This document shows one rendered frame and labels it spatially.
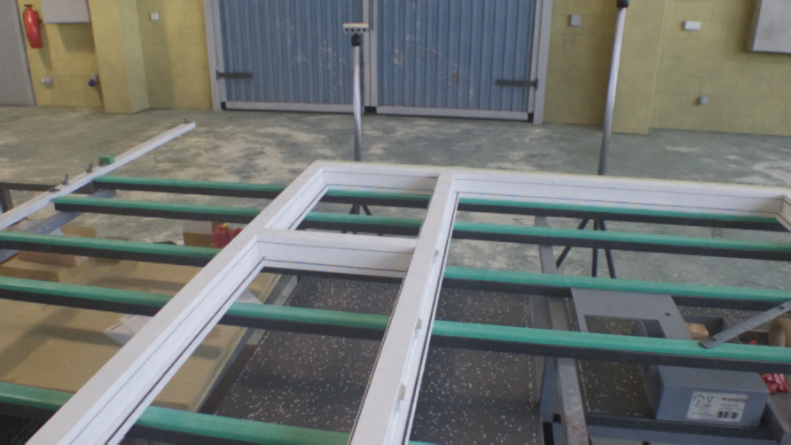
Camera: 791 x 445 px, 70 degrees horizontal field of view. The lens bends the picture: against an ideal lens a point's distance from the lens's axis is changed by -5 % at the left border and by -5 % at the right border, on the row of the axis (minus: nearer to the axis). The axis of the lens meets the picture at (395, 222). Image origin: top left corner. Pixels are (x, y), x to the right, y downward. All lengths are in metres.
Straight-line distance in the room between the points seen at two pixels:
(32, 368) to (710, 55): 6.86
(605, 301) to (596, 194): 0.60
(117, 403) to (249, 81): 6.69
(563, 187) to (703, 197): 0.42
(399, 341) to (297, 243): 0.48
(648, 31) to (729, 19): 1.03
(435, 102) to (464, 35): 0.83
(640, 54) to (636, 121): 0.70
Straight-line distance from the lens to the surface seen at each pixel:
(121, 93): 8.01
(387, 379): 0.90
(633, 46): 6.69
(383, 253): 1.33
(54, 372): 1.61
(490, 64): 6.90
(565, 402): 1.07
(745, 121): 7.61
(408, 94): 7.01
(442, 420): 1.36
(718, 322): 1.75
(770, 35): 7.32
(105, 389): 0.97
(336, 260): 1.37
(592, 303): 1.32
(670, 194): 1.91
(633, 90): 6.76
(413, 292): 1.13
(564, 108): 7.09
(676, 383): 1.43
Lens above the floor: 1.48
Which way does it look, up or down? 22 degrees down
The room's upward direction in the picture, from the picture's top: straight up
